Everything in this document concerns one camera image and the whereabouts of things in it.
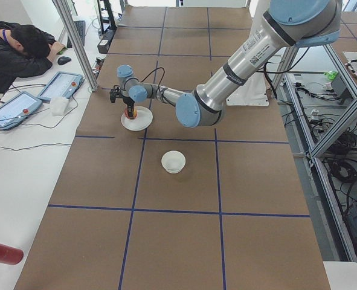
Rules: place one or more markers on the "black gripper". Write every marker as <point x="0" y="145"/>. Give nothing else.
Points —
<point x="129" y="104"/>

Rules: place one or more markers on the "red yellow apple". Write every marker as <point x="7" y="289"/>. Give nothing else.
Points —
<point x="130" y="114"/>

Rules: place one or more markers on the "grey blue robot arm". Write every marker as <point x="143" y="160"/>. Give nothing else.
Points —
<point x="283" y="24"/>

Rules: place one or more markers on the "white round plate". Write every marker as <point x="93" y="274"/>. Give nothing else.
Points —
<point x="140" y="122"/>

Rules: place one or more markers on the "white bowl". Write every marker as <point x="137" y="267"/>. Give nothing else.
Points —
<point x="173" y="161"/>

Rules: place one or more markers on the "black box on table edge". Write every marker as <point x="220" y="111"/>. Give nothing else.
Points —
<point x="105" y="43"/>

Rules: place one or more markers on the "blue teach pendant far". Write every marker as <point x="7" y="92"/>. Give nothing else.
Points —
<point x="63" y="84"/>

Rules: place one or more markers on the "blue teach pendant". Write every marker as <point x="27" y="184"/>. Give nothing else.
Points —
<point x="17" y="109"/>
<point x="63" y="84"/>

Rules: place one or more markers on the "black computer mouse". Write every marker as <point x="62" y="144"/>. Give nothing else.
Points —
<point x="63" y="60"/>

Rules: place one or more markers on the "black keyboard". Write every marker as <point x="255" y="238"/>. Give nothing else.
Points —
<point x="80" y="26"/>

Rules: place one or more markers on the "brown paper table cover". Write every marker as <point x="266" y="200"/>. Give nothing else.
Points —
<point x="172" y="207"/>

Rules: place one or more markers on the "blue teach pendant near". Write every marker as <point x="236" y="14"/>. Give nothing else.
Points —
<point x="17" y="109"/>

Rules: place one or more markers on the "person in black jacket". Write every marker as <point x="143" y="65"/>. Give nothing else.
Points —
<point x="25" y="51"/>

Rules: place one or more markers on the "red cylinder bottle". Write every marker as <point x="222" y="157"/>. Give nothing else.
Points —
<point x="10" y="255"/>

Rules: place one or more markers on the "grey power supply box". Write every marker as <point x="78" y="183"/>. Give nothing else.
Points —
<point x="340" y="88"/>

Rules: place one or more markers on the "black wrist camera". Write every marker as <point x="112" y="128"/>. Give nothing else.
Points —
<point x="115" y="93"/>

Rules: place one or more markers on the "aluminium frame post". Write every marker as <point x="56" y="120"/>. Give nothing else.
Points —
<point x="65" y="15"/>

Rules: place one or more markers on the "aluminium frame rail right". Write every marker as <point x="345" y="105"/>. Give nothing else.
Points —
<point x="316" y="150"/>

